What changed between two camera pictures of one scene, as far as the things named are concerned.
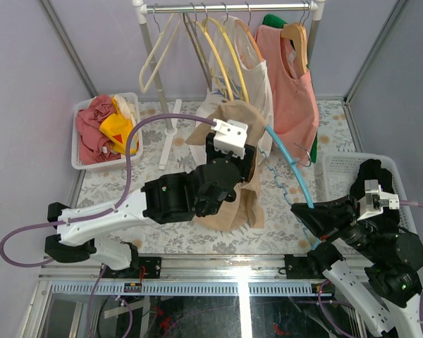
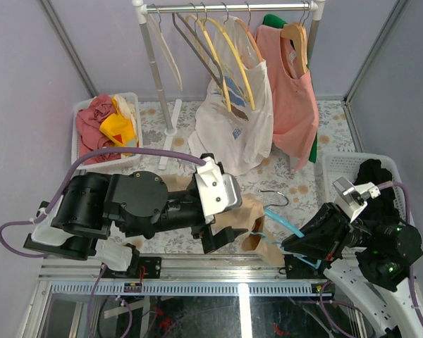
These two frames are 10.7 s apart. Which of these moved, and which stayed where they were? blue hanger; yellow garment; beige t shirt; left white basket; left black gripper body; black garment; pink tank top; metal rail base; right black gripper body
Moved: beige t shirt; blue hanger; left black gripper body
Stayed: right black gripper body; metal rail base; pink tank top; left white basket; black garment; yellow garment
